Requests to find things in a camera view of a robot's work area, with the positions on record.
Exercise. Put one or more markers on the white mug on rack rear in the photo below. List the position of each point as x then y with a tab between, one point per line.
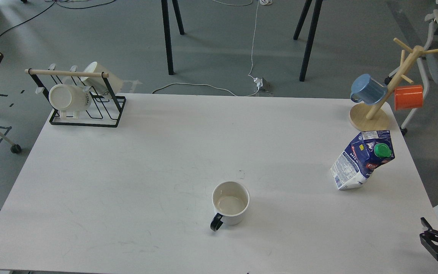
99	82

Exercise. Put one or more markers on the blue mug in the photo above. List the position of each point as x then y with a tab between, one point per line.
367	89

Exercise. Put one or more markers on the black table leg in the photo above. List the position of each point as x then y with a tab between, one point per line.
167	33
311	35

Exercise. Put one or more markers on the black table leg left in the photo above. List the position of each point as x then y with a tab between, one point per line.
167	33

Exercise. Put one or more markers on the black wire mug rack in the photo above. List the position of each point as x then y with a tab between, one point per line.
101	113

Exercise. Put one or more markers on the wooden mug tree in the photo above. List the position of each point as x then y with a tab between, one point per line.
371	118

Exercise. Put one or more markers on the white mug on rack front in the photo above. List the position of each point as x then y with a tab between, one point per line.
70	98

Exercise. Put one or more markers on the white mug black handle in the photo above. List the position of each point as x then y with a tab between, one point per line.
231	201

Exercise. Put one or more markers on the black table leg right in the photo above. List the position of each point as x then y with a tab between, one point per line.
311	35

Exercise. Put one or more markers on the orange mug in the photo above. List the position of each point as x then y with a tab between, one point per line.
408	97

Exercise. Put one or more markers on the white mug on rack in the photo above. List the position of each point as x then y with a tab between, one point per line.
70	98
99	82

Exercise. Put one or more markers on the blue white milk carton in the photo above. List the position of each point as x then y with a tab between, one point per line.
366	152

